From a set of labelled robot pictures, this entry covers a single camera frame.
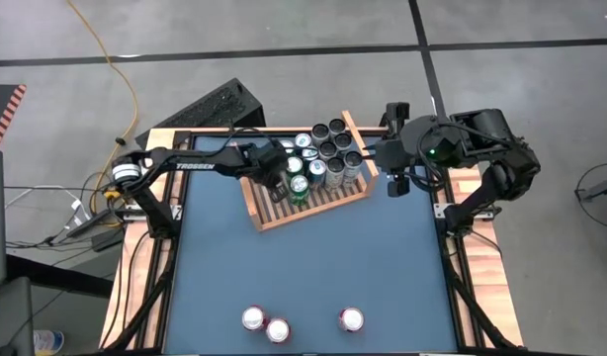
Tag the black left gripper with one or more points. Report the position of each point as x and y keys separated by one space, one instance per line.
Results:
x=270 y=164

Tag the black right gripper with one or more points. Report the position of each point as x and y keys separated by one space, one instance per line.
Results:
x=395 y=152

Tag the blue silver Red Bull can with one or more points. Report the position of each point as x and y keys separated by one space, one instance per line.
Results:
x=317 y=168
x=311 y=153
x=303 y=140

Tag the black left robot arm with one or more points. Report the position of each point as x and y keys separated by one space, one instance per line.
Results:
x=195 y=165

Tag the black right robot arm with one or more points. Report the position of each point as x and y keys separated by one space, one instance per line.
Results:
x=486 y=128

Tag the wooden slatted shelf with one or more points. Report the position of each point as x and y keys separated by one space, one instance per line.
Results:
x=313 y=211

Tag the red Coca-Cola can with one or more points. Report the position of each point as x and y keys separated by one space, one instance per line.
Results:
x=278 y=330
x=254 y=318
x=351 y=319

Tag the yellow plug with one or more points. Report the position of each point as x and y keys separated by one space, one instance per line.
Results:
x=111 y=193

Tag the black power adapter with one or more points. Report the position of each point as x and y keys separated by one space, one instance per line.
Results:
x=108 y=240

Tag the grey metal stand base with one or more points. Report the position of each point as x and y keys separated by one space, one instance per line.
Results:
x=602 y=190

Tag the black floor beam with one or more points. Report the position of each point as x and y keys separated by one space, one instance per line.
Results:
x=56 y=277

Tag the white blue yellow bag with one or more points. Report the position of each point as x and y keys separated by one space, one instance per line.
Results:
x=49 y=341

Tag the white metal bracket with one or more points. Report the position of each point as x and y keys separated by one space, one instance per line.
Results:
x=176 y=212
x=439 y=210

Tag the black aluminium table frame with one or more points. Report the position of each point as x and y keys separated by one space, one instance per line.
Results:
x=455 y=316

